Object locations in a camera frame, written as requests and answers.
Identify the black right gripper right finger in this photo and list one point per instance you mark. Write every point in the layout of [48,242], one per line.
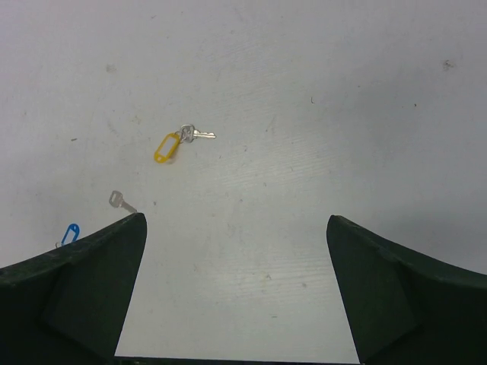
[405,307]

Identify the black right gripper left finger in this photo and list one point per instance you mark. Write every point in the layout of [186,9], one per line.
[69,305]

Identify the yellow key tag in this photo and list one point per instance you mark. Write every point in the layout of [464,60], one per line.
[167,147]

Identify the blue key tag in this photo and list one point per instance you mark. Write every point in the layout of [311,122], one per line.
[71,234]

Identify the loose silver key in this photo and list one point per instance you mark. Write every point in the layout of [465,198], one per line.
[116,200]

